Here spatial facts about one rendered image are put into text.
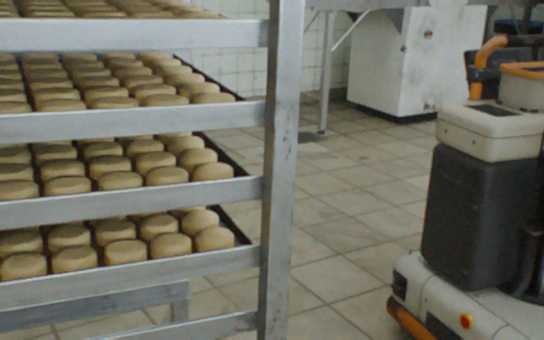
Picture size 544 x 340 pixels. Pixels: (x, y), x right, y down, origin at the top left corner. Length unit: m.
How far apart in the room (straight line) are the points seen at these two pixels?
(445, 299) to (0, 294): 1.51
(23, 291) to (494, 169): 1.40
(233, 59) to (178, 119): 4.33
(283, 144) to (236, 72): 4.34
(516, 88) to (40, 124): 1.54
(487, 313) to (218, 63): 3.44
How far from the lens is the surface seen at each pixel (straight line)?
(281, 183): 0.74
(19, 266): 0.78
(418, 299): 2.14
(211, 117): 0.72
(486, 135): 1.85
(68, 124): 0.69
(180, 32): 0.69
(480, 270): 2.00
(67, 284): 0.75
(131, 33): 0.68
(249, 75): 5.13
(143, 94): 0.80
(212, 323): 0.82
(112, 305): 1.26
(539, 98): 1.99
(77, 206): 0.72
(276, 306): 0.81
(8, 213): 0.71
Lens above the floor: 1.23
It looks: 19 degrees down
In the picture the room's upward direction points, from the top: 2 degrees clockwise
